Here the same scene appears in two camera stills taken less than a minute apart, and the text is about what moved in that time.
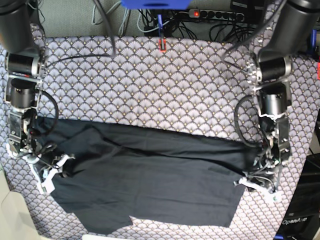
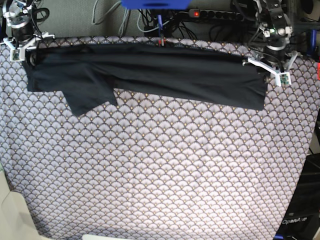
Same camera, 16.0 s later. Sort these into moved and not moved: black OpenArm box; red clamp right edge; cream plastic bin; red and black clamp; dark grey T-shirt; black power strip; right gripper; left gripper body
Moved: dark grey T-shirt; right gripper; left gripper body
Not moved: black power strip; cream plastic bin; black OpenArm box; red clamp right edge; red and black clamp
